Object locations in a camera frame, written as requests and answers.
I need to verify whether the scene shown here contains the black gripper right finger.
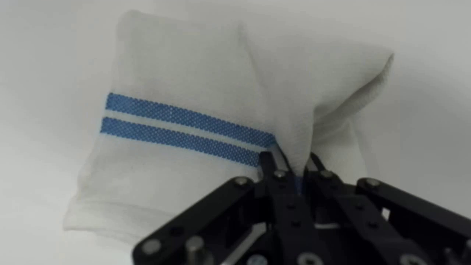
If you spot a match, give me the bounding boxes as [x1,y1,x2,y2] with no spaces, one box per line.
[301,152,471,265]

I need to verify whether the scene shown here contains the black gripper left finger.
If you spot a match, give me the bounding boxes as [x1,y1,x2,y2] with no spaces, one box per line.
[132,150,321,265]

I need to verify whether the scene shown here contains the white cloth with blue stripes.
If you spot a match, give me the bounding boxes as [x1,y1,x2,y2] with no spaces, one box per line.
[62,9,398,246]

